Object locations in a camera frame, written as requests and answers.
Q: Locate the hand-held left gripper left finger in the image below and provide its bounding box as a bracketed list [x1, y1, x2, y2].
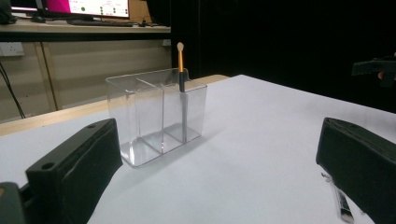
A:
[26, 118, 124, 224]

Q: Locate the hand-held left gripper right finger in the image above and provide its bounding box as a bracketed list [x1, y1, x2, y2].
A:
[316, 117, 396, 224]

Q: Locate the clear plastic organizer box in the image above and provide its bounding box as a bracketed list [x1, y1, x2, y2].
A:
[106, 68, 208, 168]

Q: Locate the black curtain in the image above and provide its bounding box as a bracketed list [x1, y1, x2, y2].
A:
[146, 0, 396, 114]

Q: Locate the white table sheet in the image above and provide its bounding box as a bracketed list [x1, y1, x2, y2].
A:
[0, 74, 396, 224]

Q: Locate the wooden desk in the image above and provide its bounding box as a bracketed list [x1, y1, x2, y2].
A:
[0, 18, 172, 35]

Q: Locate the black keyboard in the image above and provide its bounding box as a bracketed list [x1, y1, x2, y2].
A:
[66, 19, 135, 28]

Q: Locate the computer monitor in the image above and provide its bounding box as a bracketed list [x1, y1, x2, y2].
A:
[36, 0, 131, 20]

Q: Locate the black wall cable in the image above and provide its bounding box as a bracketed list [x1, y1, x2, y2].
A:
[0, 60, 27, 119]

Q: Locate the white wall socket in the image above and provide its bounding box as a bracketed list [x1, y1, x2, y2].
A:
[0, 41, 25, 58]

